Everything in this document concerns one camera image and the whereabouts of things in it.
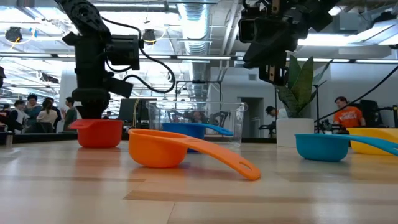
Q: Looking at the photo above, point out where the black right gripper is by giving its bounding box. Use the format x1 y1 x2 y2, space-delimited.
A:
242 0 300 87

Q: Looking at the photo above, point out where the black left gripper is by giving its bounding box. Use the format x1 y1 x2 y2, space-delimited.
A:
62 30 134 121

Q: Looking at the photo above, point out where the red measuring cup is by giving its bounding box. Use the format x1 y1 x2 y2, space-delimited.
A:
68 119 124 149

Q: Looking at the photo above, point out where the orange measuring cup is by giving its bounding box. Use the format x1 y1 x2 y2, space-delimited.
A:
127 128 262 182

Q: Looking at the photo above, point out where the dark blue measuring cup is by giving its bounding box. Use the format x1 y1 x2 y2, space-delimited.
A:
161 122 234 153

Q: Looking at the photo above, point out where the teal measuring cup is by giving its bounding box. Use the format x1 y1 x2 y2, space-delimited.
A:
294 133 398 162

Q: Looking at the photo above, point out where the yellow measuring cup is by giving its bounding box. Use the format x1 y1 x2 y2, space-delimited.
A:
346 127 398 156

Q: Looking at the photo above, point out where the clear plastic basket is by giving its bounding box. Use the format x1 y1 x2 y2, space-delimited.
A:
146 100 249 149

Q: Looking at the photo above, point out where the person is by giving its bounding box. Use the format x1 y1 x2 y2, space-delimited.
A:
8 99 30 134
265 105 289 121
36 99 59 133
46 96 62 131
24 94 43 125
63 96 78 132
333 96 367 129
190 110 203 124

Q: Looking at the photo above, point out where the white square column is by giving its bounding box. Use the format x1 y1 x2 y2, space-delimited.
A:
58 70 78 125

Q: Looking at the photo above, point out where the black computer monitor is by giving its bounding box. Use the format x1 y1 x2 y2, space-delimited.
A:
118 98 149 123

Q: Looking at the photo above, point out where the green snake plant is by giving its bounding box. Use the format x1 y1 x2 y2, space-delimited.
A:
275 55 333 119

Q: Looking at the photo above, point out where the long ceiling light strip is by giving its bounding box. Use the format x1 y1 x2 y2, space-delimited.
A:
0 52 398 65

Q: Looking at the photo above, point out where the white plant pot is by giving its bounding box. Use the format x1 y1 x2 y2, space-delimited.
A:
275 118 315 148

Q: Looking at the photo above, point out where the black ceiling-mounted device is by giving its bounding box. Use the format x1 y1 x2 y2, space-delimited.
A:
142 29 157 45
4 26 24 44

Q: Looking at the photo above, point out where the black background workstation equipment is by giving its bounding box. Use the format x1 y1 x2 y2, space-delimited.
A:
359 98 398 128

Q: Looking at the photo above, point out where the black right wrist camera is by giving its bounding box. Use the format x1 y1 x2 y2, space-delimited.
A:
238 15 266 44

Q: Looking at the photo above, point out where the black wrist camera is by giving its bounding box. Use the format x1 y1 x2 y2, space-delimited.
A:
238 15 266 44
106 34 141 72

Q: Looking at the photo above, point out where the black aluminium table frame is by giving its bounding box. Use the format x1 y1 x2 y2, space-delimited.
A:
0 126 398 147

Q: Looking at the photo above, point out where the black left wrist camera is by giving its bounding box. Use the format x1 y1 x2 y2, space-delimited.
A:
106 34 141 72

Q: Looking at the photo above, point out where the silver ventilation duct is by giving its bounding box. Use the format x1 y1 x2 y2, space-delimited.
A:
178 2 213 100

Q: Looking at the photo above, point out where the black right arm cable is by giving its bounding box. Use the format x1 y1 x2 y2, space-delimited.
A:
313 64 398 123

